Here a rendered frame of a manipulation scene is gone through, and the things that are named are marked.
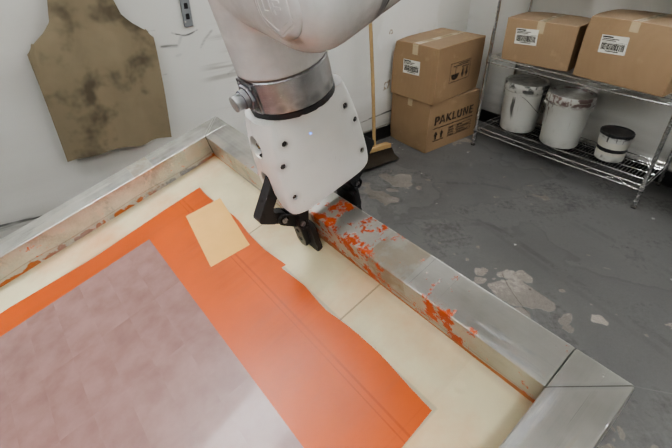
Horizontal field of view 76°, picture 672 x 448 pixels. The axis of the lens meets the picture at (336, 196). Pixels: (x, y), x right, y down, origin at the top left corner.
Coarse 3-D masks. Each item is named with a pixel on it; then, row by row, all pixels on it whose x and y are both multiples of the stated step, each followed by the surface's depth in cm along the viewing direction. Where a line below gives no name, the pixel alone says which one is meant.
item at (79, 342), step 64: (192, 192) 58; (128, 256) 51; (192, 256) 49; (256, 256) 47; (0, 320) 48; (64, 320) 46; (128, 320) 44; (192, 320) 43; (0, 384) 42; (64, 384) 40; (128, 384) 39
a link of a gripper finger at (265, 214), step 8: (264, 184) 39; (264, 192) 39; (272, 192) 39; (264, 200) 39; (272, 200) 40; (256, 208) 40; (264, 208) 39; (272, 208) 40; (256, 216) 40; (264, 216) 40; (272, 216) 40; (264, 224) 40; (272, 224) 41
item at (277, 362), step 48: (288, 288) 43; (240, 336) 40; (288, 336) 39; (336, 336) 38; (144, 384) 39; (192, 384) 38; (240, 384) 37; (288, 384) 36; (336, 384) 35; (384, 384) 34; (96, 432) 36; (144, 432) 35; (192, 432) 35; (240, 432) 34; (288, 432) 33; (336, 432) 32; (384, 432) 32
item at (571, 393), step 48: (192, 144) 61; (240, 144) 58; (96, 192) 57; (144, 192) 59; (0, 240) 53; (48, 240) 54; (336, 240) 44; (384, 240) 40; (432, 288) 35; (480, 288) 34; (480, 336) 32; (528, 336) 31; (528, 384) 30; (576, 384) 28; (624, 384) 27; (528, 432) 27; (576, 432) 26
